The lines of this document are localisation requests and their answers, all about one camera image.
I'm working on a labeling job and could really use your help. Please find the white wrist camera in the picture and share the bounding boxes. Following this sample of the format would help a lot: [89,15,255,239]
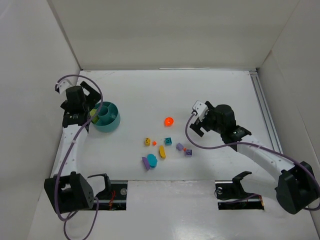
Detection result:
[54,79,72,95]
[192,100,208,117]

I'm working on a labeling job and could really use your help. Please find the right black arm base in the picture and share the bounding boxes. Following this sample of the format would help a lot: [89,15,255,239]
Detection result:
[214,171,265,211]

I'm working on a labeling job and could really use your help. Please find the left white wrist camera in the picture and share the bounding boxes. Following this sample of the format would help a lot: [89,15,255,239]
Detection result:
[54,79,72,95]

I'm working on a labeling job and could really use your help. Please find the yellow face lego brick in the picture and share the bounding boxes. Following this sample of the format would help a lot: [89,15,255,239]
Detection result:
[144,137,151,146]

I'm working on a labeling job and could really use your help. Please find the yellow curved lego brick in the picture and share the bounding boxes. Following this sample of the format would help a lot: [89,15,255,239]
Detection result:
[159,145,166,159]

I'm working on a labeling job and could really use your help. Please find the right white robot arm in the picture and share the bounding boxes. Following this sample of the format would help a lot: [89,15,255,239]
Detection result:
[185,101,320,215]

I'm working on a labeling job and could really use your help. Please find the orange round lego piece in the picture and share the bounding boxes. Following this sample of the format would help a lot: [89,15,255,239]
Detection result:
[164,117,174,127]

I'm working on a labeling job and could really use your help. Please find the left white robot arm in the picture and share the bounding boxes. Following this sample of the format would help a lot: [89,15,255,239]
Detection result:
[44,80,103,216]

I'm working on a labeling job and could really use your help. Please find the lilac square lego brick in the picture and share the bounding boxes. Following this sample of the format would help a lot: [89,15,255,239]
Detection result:
[184,149,193,157]

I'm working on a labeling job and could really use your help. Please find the teal rounded lego brick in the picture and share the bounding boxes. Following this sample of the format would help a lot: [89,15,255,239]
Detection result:
[146,154,158,168]

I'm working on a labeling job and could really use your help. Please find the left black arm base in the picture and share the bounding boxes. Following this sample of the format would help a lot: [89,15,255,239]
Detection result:
[81,173,128,211]

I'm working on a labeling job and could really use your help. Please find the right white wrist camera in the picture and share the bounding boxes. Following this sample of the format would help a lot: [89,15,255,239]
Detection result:
[192,100,208,117]

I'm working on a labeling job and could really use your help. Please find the purple curved lego brick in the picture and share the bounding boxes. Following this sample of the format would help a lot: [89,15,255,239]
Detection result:
[142,157,151,171]

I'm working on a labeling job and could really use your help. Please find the aluminium rail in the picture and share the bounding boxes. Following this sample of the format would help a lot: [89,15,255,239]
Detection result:
[249,70,283,153]

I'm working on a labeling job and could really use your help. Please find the teal divided round container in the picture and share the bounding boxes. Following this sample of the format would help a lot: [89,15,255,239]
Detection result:
[91,101,121,133]

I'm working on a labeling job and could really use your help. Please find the teal square lego brick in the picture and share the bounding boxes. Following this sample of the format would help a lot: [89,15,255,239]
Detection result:
[164,137,173,146]

